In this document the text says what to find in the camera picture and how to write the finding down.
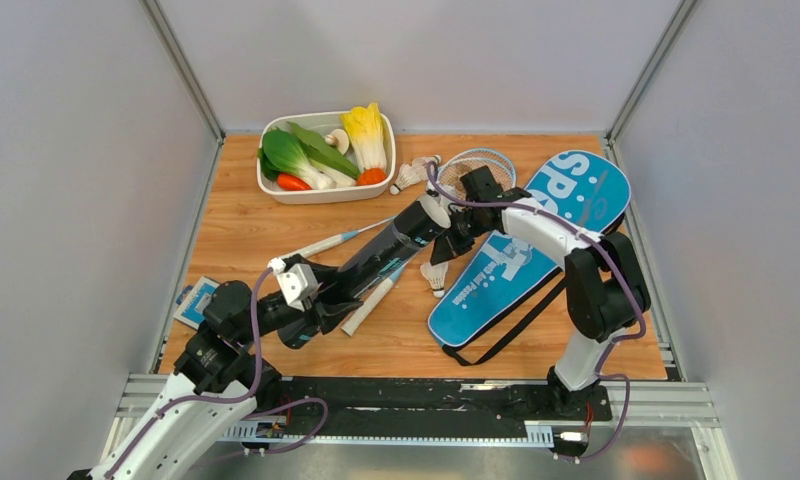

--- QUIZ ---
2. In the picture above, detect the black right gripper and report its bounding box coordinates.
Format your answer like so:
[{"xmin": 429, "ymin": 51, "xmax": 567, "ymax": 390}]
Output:
[{"xmin": 431, "ymin": 206, "xmax": 492, "ymax": 266}]

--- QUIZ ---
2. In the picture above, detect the black shuttlecock tube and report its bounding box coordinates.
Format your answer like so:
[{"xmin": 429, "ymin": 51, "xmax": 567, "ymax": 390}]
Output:
[{"xmin": 278, "ymin": 194, "xmax": 436, "ymax": 349}]

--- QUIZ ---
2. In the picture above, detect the white shuttlecock table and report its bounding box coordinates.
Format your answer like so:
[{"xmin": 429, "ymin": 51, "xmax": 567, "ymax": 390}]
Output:
[{"xmin": 419, "ymin": 261, "xmax": 449, "ymax": 298}]

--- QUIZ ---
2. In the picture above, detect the white shuttlecock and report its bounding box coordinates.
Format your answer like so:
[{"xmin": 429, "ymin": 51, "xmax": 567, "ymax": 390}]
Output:
[
  {"xmin": 389, "ymin": 164, "xmax": 421, "ymax": 195},
  {"xmin": 410, "ymin": 155, "xmax": 441, "ymax": 182}
]

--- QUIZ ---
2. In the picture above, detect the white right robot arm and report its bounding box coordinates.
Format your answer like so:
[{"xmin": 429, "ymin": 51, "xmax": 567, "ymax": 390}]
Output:
[{"xmin": 426, "ymin": 164, "xmax": 651, "ymax": 418}]

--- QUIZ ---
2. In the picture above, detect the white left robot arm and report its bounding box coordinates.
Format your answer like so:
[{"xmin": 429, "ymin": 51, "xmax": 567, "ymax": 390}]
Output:
[{"xmin": 70, "ymin": 255, "xmax": 362, "ymax": 479}]

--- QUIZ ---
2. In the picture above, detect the blue racket lower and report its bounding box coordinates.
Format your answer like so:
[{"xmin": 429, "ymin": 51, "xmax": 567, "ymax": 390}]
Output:
[{"xmin": 340, "ymin": 147, "xmax": 518, "ymax": 338}]

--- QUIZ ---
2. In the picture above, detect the blue racket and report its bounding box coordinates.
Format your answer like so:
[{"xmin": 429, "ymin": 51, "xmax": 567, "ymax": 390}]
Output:
[
  {"xmin": 283, "ymin": 148, "xmax": 517, "ymax": 258},
  {"xmin": 340, "ymin": 147, "xmax": 518, "ymax": 338}
]

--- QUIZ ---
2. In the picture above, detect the blue racket upper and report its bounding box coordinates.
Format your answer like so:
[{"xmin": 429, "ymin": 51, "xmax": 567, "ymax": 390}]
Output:
[{"xmin": 283, "ymin": 148, "xmax": 517, "ymax": 258}]

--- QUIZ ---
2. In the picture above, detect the blue racket bag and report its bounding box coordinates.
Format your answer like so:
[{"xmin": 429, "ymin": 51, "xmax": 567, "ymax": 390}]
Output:
[{"xmin": 428, "ymin": 150, "xmax": 631, "ymax": 366}]

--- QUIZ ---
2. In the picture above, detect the orange carrot toy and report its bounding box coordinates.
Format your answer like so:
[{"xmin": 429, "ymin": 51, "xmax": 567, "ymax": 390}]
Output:
[{"xmin": 356, "ymin": 168, "xmax": 387, "ymax": 186}]

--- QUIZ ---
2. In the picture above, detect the red pepper toy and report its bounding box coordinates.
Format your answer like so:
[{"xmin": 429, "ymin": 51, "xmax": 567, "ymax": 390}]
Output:
[{"xmin": 275, "ymin": 173, "xmax": 312, "ymax": 191}]

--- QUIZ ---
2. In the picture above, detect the green leaf vegetable toy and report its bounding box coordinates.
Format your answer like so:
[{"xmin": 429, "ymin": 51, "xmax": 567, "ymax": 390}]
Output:
[{"xmin": 288, "ymin": 122, "xmax": 360, "ymax": 181}]

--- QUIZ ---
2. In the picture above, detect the yellow cabbage toy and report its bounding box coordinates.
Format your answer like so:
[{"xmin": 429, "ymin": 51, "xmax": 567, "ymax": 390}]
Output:
[{"xmin": 340, "ymin": 102, "xmax": 387, "ymax": 172}]

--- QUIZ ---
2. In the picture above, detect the blue book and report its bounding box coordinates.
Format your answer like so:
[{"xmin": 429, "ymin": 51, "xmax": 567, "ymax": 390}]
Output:
[{"xmin": 172, "ymin": 276, "xmax": 220, "ymax": 330}]

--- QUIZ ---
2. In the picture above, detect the beige mushroom toy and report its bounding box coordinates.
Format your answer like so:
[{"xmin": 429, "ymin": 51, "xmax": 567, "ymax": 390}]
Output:
[{"xmin": 324, "ymin": 128, "xmax": 350, "ymax": 155}]

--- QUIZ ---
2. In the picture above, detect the green bok choy toy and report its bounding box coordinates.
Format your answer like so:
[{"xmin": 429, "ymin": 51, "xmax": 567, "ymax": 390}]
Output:
[{"xmin": 258, "ymin": 129, "xmax": 336, "ymax": 190}]

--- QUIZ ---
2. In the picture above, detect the white rectangular tray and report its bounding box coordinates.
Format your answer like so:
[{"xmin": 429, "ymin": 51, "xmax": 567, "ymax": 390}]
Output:
[{"xmin": 256, "ymin": 104, "xmax": 396, "ymax": 204}]

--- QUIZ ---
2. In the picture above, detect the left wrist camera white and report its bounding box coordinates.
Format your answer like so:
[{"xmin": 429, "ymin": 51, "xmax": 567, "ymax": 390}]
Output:
[{"xmin": 267, "ymin": 254, "xmax": 319, "ymax": 312}]

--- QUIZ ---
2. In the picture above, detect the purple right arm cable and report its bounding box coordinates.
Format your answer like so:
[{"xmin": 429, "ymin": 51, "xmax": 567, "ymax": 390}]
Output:
[{"xmin": 425, "ymin": 160, "xmax": 650, "ymax": 463}]

